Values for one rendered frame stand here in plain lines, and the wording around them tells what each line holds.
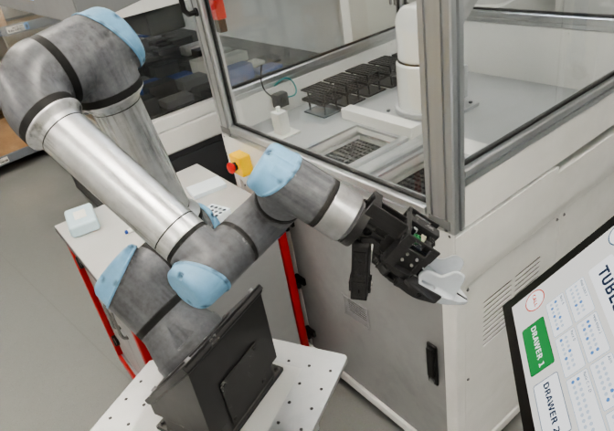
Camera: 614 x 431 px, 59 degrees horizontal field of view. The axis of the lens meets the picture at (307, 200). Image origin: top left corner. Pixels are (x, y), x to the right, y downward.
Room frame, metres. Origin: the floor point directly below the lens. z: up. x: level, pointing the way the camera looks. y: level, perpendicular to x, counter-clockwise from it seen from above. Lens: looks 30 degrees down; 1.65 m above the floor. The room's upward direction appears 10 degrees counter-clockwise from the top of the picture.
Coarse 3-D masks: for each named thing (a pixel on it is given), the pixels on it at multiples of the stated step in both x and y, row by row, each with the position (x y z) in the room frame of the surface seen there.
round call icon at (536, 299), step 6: (540, 288) 0.66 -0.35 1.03; (534, 294) 0.66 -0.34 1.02; (540, 294) 0.65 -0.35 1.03; (528, 300) 0.66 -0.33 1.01; (534, 300) 0.65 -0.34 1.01; (540, 300) 0.64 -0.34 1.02; (546, 300) 0.63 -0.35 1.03; (528, 306) 0.65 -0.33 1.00; (534, 306) 0.64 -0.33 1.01; (540, 306) 0.63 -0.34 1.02; (528, 312) 0.64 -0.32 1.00
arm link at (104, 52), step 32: (64, 32) 0.85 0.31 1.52; (96, 32) 0.87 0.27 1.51; (128, 32) 0.90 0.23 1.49; (64, 64) 0.81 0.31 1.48; (96, 64) 0.84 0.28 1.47; (128, 64) 0.89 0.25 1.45; (96, 96) 0.85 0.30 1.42; (128, 96) 0.87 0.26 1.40; (128, 128) 0.88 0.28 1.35; (160, 160) 0.90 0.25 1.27
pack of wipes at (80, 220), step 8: (72, 208) 1.71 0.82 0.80; (80, 208) 1.70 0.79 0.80; (88, 208) 1.69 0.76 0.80; (72, 216) 1.65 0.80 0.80; (80, 216) 1.63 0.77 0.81; (88, 216) 1.63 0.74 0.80; (96, 216) 1.63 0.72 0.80; (72, 224) 1.59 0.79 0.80; (80, 224) 1.59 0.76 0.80; (88, 224) 1.59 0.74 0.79; (96, 224) 1.60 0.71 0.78; (72, 232) 1.57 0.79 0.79; (80, 232) 1.58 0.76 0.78; (88, 232) 1.59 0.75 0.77
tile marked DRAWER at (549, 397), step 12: (540, 384) 0.51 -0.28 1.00; (552, 384) 0.49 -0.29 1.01; (540, 396) 0.49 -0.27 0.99; (552, 396) 0.47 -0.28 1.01; (564, 396) 0.46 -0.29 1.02; (540, 408) 0.47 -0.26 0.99; (552, 408) 0.46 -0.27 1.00; (564, 408) 0.45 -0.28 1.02; (540, 420) 0.46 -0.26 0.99; (552, 420) 0.44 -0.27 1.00; (564, 420) 0.43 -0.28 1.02
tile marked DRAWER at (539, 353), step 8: (536, 320) 0.61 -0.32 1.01; (544, 320) 0.60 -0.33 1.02; (528, 328) 0.61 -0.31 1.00; (536, 328) 0.60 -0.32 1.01; (544, 328) 0.59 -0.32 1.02; (528, 336) 0.60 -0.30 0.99; (536, 336) 0.58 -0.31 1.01; (544, 336) 0.57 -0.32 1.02; (528, 344) 0.58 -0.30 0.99; (536, 344) 0.57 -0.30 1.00; (544, 344) 0.56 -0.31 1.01; (528, 352) 0.57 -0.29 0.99; (536, 352) 0.56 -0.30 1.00; (544, 352) 0.55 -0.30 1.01; (552, 352) 0.54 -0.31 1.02; (528, 360) 0.56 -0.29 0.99; (536, 360) 0.55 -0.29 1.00; (544, 360) 0.54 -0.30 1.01; (552, 360) 0.53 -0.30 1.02; (536, 368) 0.53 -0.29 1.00; (544, 368) 0.52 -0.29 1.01
